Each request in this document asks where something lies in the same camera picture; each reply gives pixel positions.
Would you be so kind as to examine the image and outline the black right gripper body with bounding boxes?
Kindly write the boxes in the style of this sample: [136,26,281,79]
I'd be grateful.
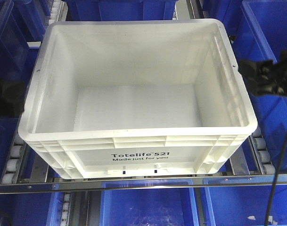
[238,49,287,97]

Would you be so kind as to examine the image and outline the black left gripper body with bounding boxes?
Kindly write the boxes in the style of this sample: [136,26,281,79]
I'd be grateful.
[0,78,25,118]

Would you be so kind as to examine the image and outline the white plastic tote bin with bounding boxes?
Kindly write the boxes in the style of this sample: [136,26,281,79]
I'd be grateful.
[18,19,257,179]

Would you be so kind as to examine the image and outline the shelf blue bin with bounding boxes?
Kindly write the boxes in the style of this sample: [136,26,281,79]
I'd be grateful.
[0,0,33,178]
[233,0,287,171]
[66,0,176,21]

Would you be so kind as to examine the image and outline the shelf roller track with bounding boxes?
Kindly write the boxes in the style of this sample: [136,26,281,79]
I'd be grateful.
[248,127,275,175]
[1,133,25,185]

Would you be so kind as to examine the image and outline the black right camera cable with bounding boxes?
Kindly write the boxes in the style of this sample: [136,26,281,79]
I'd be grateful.
[264,117,287,226]

